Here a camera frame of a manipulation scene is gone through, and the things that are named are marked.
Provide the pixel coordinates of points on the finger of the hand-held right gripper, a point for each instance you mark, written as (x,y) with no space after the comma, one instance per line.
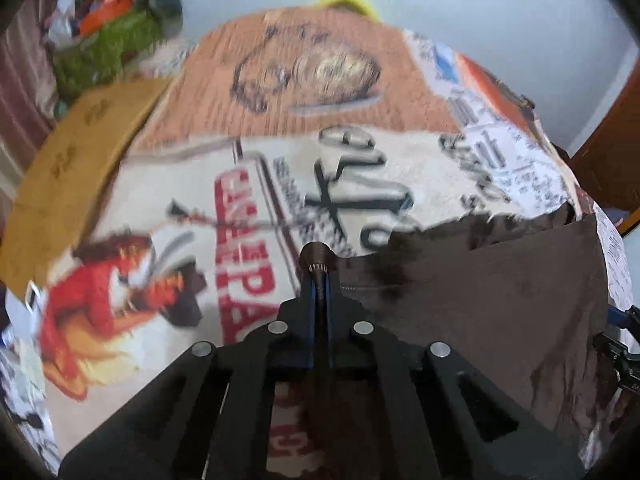
(622,316)
(625,365)

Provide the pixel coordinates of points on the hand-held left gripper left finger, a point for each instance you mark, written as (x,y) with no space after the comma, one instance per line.
(250,360)

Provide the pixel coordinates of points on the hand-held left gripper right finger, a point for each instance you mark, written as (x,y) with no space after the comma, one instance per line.
(390,360)

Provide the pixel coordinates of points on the brown t-shirt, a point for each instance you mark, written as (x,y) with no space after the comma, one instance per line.
(500,300)

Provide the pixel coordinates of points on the pile of clothes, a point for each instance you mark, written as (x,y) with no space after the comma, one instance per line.
(70,10)

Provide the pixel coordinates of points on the printed blanket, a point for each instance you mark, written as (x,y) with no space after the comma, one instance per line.
(350,170)

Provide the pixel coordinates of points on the small white digital clock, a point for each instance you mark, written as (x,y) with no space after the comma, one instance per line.
(31,293)

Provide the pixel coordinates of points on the pile of printed papers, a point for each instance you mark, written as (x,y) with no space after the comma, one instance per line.
(20,385)

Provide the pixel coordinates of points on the wooden lap desk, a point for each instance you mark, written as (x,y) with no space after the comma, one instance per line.
(75,150)

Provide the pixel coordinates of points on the striped pink beige curtain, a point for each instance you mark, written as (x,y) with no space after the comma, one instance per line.
(20,85)

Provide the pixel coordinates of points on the yellow foam tube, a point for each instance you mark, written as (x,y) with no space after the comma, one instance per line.
(350,0)

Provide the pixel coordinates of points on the orange box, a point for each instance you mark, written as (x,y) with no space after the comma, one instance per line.
(102,17)

